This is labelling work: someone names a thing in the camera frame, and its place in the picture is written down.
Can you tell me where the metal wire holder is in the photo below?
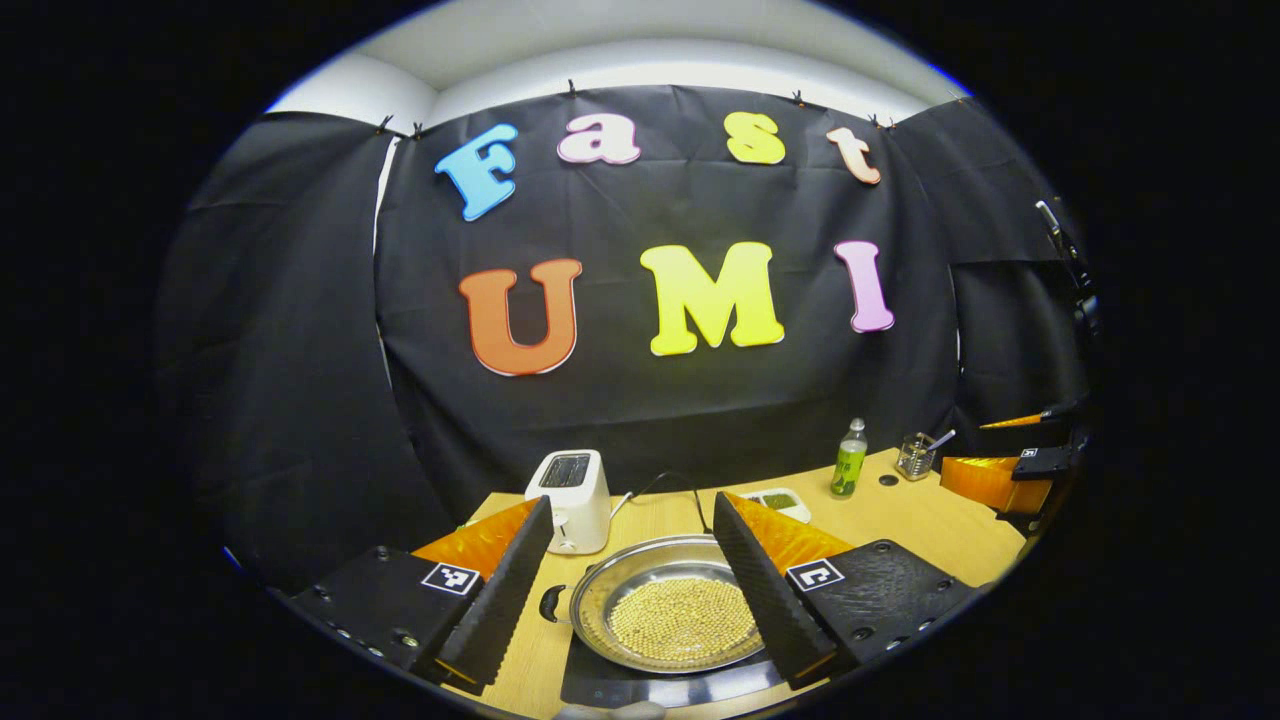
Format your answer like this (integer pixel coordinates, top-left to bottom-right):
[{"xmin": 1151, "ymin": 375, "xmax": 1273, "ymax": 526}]
[{"xmin": 896, "ymin": 432, "xmax": 938, "ymax": 482}]

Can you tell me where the white toaster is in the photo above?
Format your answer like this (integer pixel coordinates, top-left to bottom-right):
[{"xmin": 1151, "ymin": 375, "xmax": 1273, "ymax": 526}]
[{"xmin": 524, "ymin": 449, "xmax": 613, "ymax": 556}]

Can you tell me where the green label drink bottle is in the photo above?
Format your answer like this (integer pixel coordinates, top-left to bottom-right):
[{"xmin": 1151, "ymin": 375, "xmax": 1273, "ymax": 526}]
[{"xmin": 830, "ymin": 418, "xmax": 869, "ymax": 500}]

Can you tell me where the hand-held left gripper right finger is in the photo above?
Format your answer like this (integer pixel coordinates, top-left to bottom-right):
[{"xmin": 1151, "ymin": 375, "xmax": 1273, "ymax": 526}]
[{"xmin": 712, "ymin": 490, "xmax": 986, "ymax": 691}]

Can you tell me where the stainless steel pot black handle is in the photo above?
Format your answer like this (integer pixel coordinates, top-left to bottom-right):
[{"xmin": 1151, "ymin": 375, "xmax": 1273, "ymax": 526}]
[{"xmin": 538, "ymin": 533, "xmax": 771, "ymax": 676}]

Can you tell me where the black power cable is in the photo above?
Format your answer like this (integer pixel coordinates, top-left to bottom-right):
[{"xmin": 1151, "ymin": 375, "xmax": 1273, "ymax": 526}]
[{"xmin": 630, "ymin": 471, "xmax": 713, "ymax": 536}]

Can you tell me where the dark metal stand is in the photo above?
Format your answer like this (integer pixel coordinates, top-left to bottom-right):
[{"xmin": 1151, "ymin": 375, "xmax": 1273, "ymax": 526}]
[{"xmin": 1035, "ymin": 198, "xmax": 1103, "ymax": 341}]

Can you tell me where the white divided plate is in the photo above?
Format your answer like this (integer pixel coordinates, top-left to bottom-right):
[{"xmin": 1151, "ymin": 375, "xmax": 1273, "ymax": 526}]
[{"xmin": 740, "ymin": 487, "xmax": 813, "ymax": 524}]

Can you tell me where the pile of soybeans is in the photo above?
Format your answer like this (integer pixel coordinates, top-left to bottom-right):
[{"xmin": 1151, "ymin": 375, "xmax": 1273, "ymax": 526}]
[{"xmin": 607, "ymin": 577, "xmax": 763, "ymax": 663}]

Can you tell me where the black induction cooktop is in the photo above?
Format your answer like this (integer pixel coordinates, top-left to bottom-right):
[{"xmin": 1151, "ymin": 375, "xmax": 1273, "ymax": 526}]
[{"xmin": 558, "ymin": 635, "xmax": 791, "ymax": 711}]

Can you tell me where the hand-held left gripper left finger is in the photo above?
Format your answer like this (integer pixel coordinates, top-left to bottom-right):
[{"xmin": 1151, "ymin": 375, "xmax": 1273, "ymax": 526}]
[{"xmin": 285, "ymin": 495, "xmax": 556, "ymax": 698}]

